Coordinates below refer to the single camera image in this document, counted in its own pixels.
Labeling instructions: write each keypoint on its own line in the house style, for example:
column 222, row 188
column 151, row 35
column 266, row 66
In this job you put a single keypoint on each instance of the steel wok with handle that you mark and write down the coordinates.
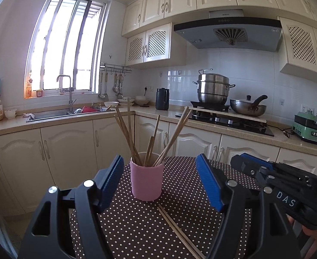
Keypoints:
column 248, row 107

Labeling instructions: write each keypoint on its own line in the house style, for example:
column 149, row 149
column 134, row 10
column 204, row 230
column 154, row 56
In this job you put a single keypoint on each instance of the kitchen window with bars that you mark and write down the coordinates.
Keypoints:
column 66, row 40

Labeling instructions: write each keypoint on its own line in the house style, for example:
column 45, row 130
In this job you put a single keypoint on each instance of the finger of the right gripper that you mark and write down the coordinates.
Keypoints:
column 251, row 165
column 263, row 172

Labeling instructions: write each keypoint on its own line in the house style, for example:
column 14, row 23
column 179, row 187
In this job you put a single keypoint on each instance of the stack of white dishes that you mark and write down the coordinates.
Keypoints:
column 126, row 101

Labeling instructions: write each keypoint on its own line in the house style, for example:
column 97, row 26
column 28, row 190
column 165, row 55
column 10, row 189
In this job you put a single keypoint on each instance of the wall utensil rack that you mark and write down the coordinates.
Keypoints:
column 118, row 73

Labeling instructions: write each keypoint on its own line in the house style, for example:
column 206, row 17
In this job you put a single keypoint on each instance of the pink chopstick holder cup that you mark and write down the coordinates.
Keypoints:
column 146, row 182

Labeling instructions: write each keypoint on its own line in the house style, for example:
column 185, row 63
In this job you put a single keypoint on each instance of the stainless steel sink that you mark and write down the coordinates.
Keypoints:
column 65, row 113

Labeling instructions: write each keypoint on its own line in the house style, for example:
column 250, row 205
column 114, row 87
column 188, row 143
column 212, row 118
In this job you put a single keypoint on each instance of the black electric kettle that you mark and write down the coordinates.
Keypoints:
column 162, row 99

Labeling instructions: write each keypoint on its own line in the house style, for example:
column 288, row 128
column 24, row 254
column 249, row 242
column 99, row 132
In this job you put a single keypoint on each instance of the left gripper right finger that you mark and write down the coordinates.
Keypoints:
column 270, row 233

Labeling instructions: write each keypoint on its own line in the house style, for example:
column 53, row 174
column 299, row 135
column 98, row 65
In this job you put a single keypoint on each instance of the white bowl on counter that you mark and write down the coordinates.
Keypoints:
column 10, row 113

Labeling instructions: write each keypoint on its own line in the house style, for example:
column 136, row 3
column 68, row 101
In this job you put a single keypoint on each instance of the cream upper kitchen cabinets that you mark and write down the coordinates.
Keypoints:
column 149, row 28

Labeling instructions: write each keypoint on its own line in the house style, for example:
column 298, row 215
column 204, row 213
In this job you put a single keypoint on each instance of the chrome sink faucet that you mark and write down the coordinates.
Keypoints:
column 70, row 89

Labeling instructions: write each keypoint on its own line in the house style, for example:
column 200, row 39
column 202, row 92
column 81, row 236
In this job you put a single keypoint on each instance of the black gas stove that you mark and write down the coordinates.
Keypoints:
column 224, row 116

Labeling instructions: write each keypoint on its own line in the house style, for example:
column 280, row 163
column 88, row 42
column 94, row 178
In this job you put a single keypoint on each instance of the cream lower kitchen cabinets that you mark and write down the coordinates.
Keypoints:
column 66, row 151

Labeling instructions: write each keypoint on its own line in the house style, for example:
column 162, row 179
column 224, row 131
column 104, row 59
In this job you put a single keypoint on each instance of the cream kitchen cabinets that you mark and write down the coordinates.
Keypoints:
column 149, row 28
column 66, row 151

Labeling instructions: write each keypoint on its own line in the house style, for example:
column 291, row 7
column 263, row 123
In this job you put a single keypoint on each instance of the green countertop appliance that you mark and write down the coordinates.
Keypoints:
column 305, row 126

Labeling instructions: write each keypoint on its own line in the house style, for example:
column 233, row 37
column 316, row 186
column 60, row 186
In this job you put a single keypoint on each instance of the grey range hood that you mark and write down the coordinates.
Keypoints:
column 232, row 32

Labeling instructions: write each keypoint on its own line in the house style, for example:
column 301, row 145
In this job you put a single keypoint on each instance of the stainless steel steamer pot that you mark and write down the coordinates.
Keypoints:
column 212, row 88

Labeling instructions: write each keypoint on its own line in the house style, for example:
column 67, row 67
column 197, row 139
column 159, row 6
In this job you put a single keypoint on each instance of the brown polka dot tablecloth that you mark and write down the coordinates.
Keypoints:
column 136, row 229

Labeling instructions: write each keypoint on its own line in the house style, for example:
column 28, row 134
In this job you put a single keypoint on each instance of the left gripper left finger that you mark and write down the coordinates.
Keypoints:
column 49, row 232

